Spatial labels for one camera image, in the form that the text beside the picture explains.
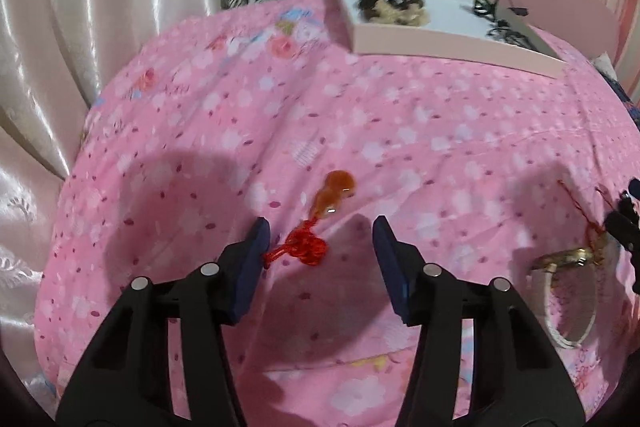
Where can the black hair claw clip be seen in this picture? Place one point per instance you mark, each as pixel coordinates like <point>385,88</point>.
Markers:
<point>481,4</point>

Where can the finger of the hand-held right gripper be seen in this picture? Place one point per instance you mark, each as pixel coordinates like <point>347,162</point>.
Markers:
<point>635,188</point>
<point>622,227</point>

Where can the white satin cloth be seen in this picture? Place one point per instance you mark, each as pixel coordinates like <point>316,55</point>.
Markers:
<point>75,32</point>

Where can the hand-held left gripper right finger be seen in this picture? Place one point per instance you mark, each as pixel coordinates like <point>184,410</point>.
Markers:
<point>395,272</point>

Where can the dark crochet blanket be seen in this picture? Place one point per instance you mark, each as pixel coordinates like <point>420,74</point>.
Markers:
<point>631,102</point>

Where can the white jade bangle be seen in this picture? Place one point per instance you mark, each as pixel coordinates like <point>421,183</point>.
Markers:
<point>562,258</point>

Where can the amber gourd pendant red knot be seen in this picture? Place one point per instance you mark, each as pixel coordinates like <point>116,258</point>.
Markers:
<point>305,249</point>

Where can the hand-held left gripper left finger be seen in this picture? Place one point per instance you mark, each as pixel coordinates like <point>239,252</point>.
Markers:
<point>250,272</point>

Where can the white shallow box tray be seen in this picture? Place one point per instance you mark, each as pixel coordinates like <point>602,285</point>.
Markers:
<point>440,44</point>

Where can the pink floral bedsheet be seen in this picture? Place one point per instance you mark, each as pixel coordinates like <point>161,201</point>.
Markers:
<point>300,117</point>

